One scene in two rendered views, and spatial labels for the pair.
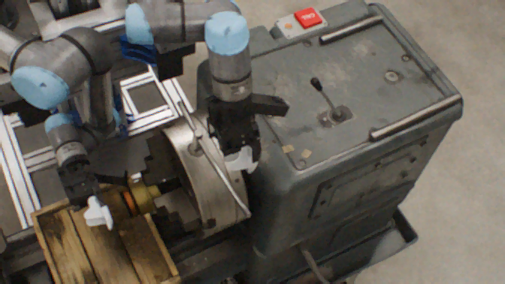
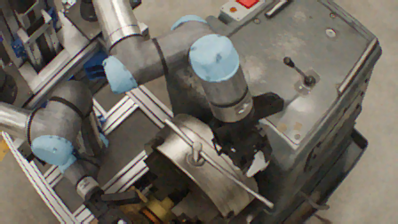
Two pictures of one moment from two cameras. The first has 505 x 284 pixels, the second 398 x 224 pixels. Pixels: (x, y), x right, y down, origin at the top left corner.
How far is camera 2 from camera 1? 28 cm
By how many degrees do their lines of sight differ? 4
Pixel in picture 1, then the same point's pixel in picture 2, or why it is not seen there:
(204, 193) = (218, 195)
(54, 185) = (71, 193)
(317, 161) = (308, 131)
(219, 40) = (211, 69)
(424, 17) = not seen: outside the picture
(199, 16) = (176, 46)
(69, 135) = (79, 172)
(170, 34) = (152, 74)
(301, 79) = (266, 54)
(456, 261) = (383, 140)
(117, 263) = not seen: outside the picture
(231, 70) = (231, 92)
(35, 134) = not seen: hidden behind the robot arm
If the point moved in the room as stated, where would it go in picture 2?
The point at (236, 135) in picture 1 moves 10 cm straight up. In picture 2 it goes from (248, 148) to (250, 124)
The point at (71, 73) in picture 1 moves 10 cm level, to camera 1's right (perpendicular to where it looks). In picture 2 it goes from (69, 130) to (105, 123)
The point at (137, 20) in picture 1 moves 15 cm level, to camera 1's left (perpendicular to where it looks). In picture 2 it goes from (118, 73) to (51, 90)
